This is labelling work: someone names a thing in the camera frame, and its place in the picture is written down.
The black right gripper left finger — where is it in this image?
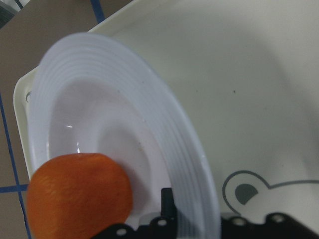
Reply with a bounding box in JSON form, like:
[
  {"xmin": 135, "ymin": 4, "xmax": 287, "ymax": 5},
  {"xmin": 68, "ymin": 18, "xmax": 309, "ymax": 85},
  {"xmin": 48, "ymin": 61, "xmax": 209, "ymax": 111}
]
[{"xmin": 160, "ymin": 188, "xmax": 177, "ymax": 219}]

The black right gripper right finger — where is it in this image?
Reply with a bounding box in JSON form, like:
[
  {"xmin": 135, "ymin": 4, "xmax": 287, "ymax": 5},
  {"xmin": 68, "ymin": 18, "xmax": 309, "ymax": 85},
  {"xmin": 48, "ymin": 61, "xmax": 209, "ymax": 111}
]
[{"xmin": 221, "ymin": 212, "xmax": 319, "ymax": 239}]

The orange fruit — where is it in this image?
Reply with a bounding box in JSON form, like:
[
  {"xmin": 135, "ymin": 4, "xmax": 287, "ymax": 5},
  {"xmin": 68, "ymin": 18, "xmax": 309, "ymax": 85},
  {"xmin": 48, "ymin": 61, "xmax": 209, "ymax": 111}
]
[{"xmin": 26, "ymin": 153, "xmax": 133, "ymax": 239}]

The white ridged plate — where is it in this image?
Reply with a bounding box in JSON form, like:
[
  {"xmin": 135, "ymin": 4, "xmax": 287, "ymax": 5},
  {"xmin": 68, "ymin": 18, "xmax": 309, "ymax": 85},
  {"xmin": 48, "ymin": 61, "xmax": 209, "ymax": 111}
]
[{"xmin": 26, "ymin": 33, "xmax": 221, "ymax": 239}]

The cream bear tray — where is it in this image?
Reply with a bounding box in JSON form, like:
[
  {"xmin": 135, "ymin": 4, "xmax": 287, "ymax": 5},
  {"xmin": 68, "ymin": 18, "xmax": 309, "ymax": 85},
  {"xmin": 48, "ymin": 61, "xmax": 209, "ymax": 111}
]
[{"xmin": 12, "ymin": 0, "xmax": 319, "ymax": 225}]

